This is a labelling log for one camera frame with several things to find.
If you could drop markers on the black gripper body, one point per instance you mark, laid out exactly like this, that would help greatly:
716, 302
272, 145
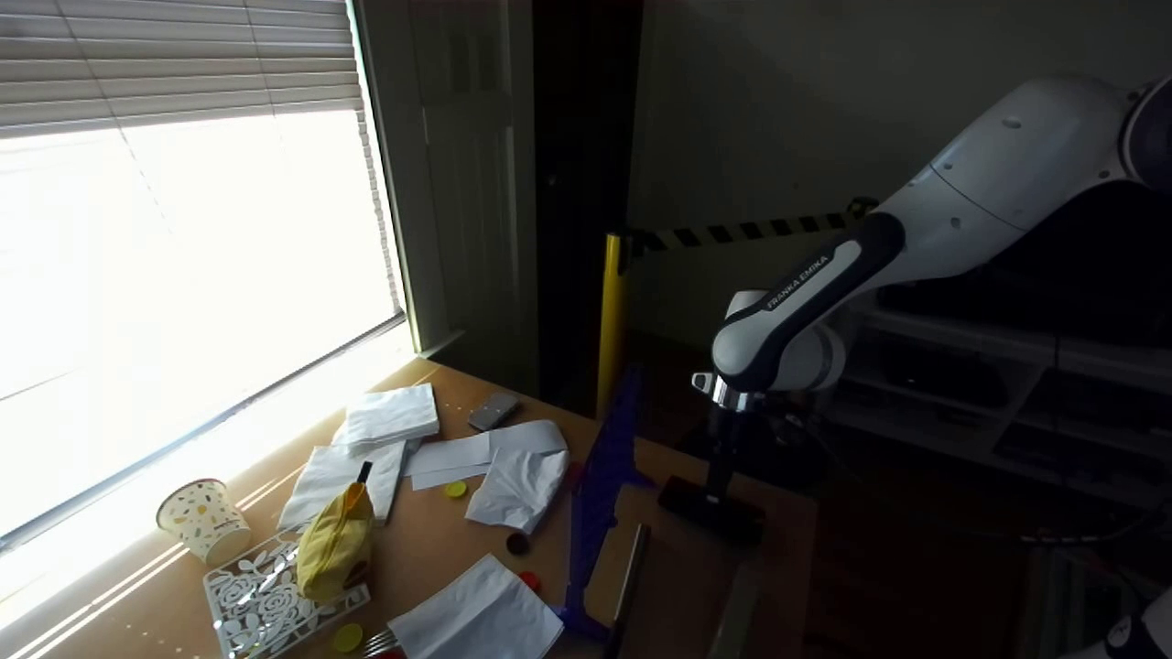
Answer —
727, 441

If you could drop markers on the black remote with number keypad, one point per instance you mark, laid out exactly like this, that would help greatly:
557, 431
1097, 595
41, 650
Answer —
716, 517

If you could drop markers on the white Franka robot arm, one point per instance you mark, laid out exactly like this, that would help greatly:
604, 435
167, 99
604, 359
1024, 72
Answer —
1013, 183

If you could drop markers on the small dark remote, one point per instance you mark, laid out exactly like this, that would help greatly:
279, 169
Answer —
495, 410

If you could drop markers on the blue connect four grid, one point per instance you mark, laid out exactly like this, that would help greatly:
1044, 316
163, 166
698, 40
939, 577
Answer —
599, 488

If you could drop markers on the white folded cloth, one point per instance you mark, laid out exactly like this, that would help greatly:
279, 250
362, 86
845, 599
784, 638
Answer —
518, 476

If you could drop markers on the black game disc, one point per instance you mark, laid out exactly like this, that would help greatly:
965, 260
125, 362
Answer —
518, 544

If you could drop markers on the red game disc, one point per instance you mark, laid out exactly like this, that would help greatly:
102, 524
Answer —
533, 581

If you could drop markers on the yellow black caution tape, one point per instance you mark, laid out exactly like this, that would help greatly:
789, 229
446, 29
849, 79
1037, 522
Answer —
746, 229

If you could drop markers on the yellow game disc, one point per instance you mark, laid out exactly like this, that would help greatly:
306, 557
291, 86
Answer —
347, 638
455, 492

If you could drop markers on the white paper napkin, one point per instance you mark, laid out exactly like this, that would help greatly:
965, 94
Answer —
333, 479
446, 461
478, 617

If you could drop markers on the white shelf unit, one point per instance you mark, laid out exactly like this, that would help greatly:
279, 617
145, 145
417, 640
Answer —
1013, 389

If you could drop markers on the white napkin stack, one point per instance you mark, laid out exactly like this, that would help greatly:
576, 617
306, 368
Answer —
390, 420

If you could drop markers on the yellow snack bag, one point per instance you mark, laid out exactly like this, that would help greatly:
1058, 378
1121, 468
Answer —
336, 544

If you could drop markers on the dotted paper cup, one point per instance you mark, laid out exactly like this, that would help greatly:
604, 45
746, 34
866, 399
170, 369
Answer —
203, 517

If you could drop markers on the white window blinds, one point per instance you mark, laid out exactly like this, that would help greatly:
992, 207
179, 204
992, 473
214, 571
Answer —
170, 58

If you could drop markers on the yellow stanchion post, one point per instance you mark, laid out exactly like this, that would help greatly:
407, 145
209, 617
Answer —
610, 332

